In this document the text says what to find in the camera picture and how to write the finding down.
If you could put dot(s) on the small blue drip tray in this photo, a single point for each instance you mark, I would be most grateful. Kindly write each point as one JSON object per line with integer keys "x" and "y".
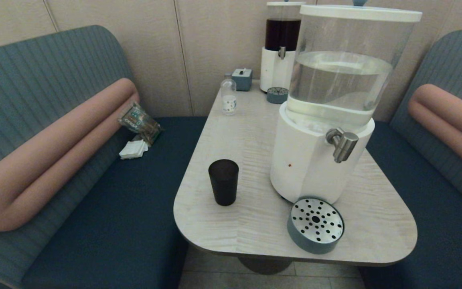
{"x": 277, "y": 96}

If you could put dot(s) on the white water dispenser lid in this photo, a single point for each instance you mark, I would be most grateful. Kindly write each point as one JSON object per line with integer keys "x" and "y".
{"x": 359, "y": 13}

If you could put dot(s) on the clear plastic bottle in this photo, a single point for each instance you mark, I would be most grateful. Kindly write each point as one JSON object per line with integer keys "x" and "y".
{"x": 228, "y": 98}

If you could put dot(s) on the small blue tissue box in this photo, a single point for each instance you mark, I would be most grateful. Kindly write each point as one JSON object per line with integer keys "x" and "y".
{"x": 242, "y": 80}

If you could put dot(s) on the black plastic cup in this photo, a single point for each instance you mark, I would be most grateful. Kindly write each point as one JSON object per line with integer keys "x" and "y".
{"x": 223, "y": 184}

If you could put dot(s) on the small silver dispenser tap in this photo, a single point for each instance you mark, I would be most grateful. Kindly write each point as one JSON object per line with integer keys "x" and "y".
{"x": 282, "y": 52}

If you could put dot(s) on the dark blue bench seat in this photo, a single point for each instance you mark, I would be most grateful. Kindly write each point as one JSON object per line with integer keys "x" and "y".
{"x": 134, "y": 220}
{"x": 435, "y": 241}

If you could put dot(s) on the silver water dispenser tap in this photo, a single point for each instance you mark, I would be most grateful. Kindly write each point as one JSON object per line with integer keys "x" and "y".
{"x": 345, "y": 146}

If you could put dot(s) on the dark table pedestal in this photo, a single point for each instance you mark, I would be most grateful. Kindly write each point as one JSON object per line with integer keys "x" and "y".
{"x": 265, "y": 265}

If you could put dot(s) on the round grey drip tray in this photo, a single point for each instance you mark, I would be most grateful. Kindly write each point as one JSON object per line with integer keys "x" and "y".
{"x": 315, "y": 241}

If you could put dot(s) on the large clear water dispenser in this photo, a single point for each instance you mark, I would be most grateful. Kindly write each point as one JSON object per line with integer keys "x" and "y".
{"x": 307, "y": 160}

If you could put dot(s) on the white folded napkins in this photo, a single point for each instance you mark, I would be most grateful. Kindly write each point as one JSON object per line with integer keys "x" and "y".
{"x": 133, "y": 149}

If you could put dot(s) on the teal ribbed bench backrest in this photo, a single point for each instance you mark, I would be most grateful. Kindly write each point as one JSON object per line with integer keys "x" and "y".
{"x": 34, "y": 72}
{"x": 455, "y": 60}

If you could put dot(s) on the crinkled snack packet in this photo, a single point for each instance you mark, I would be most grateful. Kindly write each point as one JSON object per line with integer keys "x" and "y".
{"x": 138, "y": 122}

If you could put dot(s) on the small dark drink dispenser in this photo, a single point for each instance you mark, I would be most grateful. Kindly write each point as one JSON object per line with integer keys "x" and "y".
{"x": 275, "y": 68}

